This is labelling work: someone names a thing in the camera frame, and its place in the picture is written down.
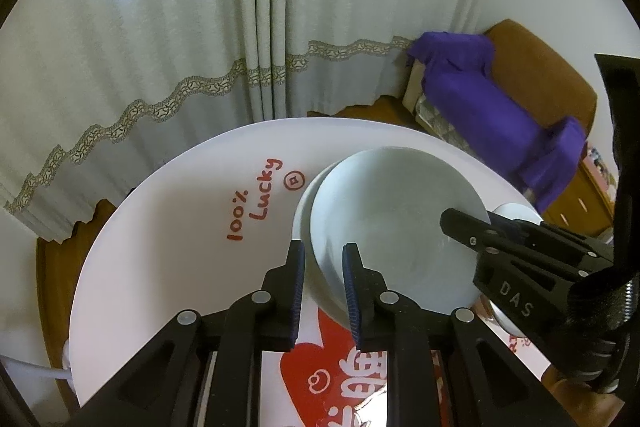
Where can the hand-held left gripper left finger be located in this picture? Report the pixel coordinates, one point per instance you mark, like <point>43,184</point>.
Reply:
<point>298,287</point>

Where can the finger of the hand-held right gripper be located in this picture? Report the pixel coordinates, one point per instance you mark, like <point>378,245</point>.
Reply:
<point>465,229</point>

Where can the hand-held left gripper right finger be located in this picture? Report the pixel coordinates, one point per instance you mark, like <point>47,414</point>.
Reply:
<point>350,292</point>

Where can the wooden nightstand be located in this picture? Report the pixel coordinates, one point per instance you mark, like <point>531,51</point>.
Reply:
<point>575,207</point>

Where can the armchair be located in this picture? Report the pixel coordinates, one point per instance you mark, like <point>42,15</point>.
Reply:
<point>430,117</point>

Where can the purple blanket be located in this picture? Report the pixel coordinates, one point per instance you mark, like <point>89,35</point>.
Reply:
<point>475,107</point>

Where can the round white table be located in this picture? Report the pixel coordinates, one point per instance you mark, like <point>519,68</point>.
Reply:
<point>200,207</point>

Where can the white tube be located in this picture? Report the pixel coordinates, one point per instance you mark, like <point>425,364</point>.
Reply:
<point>40,369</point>

